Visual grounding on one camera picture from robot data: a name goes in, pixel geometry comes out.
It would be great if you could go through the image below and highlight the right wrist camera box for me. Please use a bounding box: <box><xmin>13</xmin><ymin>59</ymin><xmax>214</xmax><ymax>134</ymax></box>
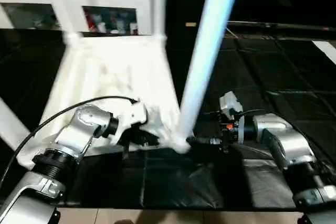
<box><xmin>218</xmin><ymin>91</ymin><xmax>244</xmax><ymax>122</ymax></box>

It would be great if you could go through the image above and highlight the red bottle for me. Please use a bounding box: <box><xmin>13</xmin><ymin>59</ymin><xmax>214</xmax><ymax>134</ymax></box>
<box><xmin>87</xmin><ymin>14</ymin><xmax>98</xmax><ymax>32</ymax></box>

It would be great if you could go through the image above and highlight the black work mat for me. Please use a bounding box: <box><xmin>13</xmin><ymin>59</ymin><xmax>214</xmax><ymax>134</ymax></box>
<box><xmin>0</xmin><ymin>29</ymin><xmax>336</xmax><ymax>210</ymax></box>

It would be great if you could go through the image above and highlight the white plastic table top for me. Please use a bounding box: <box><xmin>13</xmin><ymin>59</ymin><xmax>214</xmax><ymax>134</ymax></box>
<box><xmin>15</xmin><ymin>34</ymin><xmax>193</xmax><ymax>170</ymax></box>

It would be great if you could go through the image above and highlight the white plastic table leg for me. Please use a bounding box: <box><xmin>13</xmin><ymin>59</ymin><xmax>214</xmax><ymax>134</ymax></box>
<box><xmin>49</xmin><ymin>0</ymin><xmax>82</xmax><ymax>47</ymax></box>
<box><xmin>151</xmin><ymin>0</ymin><xmax>169</xmax><ymax>44</ymax></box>
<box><xmin>174</xmin><ymin>0</ymin><xmax>244</xmax><ymax>149</ymax></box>
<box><xmin>0</xmin><ymin>97</ymin><xmax>32</xmax><ymax>154</ymax></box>

